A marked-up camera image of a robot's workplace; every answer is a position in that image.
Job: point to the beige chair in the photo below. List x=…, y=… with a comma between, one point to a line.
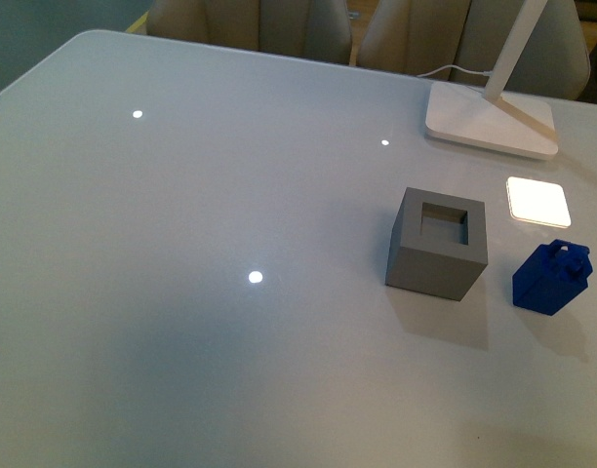
x=459, y=40
x=311, y=29

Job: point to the blue part with handle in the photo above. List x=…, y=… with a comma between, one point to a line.
x=551, y=277

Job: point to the beige right chair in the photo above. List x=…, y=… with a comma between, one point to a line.
x=459, y=40

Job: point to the gray cube base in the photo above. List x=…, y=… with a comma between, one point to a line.
x=438, y=244

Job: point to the beige left chair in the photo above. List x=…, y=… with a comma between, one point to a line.
x=311, y=29

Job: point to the white desk lamp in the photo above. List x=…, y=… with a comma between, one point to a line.
x=493, y=119

